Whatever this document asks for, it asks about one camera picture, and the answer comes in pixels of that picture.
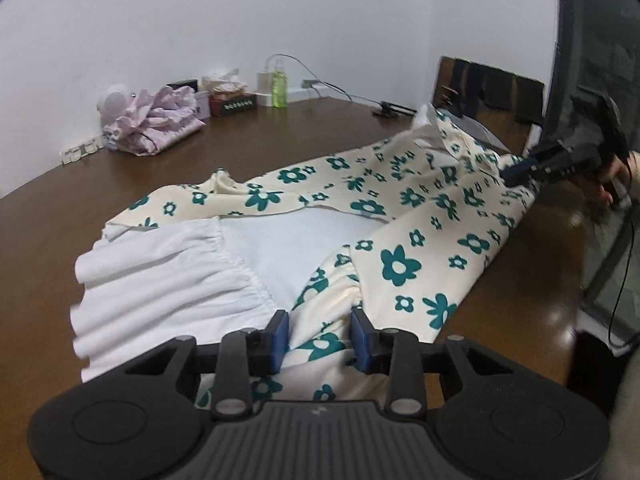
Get white box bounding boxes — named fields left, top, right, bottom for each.
left=192, top=89, right=213, bottom=120

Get thin charger cable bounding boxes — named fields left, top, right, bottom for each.
left=262, top=53, right=353, bottom=103

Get white crumpled tissue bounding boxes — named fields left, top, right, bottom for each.
left=200, top=66, right=248, bottom=94

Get white round fan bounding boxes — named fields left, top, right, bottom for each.
left=96, top=82, right=138, bottom=128

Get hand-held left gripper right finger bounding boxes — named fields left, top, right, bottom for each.
left=350, top=308, right=502, bottom=418

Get cream green floral dress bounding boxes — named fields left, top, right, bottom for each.
left=70, top=102, right=543, bottom=413

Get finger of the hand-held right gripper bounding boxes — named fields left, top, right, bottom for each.
left=500, top=147, right=557, bottom=188

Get pink floral cloth bundle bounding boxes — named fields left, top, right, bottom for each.
left=102, top=85, right=207, bottom=156

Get brown glossy chair back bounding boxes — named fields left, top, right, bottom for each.
left=431, top=55, right=545, bottom=157

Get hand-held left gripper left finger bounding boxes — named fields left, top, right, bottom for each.
left=125, top=309, right=291, bottom=420

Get person's right hand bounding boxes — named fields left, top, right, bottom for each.
left=589, top=152, right=640, bottom=211

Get green liquid bottle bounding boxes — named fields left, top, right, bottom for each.
left=270, top=55, right=290, bottom=109

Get black clip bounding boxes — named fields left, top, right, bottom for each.
left=371, top=101, right=416, bottom=118

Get black cable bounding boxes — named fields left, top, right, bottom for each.
left=606, top=200, right=640, bottom=350

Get white charger block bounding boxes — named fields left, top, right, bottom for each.
left=256, top=71, right=274, bottom=107

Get brown tissue box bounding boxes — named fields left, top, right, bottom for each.
left=209, top=91, right=258, bottom=118

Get white power strip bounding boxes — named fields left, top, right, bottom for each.
left=60, top=135, right=118, bottom=165

